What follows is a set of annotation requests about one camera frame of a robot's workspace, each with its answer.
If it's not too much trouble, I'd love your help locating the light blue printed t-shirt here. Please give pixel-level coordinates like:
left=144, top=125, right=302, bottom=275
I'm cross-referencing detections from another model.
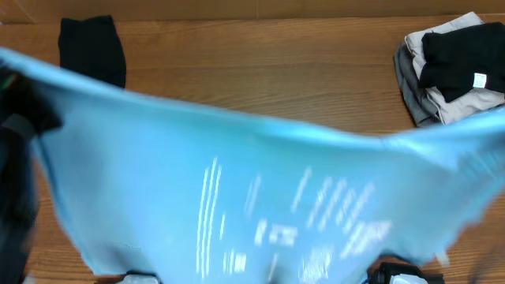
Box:
left=1, top=49, right=504, bottom=283

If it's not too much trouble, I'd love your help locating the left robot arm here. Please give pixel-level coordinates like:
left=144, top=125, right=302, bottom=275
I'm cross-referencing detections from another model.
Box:
left=1, top=67, right=62, bottom=284

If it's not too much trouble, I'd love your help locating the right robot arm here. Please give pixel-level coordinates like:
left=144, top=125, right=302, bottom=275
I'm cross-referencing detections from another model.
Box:
left=362, top=262, right=445, bottom=284

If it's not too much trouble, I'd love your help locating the grey folded garment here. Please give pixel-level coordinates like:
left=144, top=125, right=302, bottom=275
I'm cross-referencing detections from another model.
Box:
left=394, top=42, right=446, bottom=128

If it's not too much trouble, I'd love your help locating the black garment with logo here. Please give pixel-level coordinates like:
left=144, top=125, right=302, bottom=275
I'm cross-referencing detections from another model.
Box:
left=58, top=15, right=126, bottom=88

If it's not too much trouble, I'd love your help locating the black folded garment on pile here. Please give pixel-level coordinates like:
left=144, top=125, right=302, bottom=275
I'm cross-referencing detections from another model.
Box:
left=419, top=22, right=504, bottom=103

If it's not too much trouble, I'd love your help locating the beige folded garment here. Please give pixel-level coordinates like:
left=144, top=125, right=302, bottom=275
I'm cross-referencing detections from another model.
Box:
left=404, top=12, right=504, bottom=124

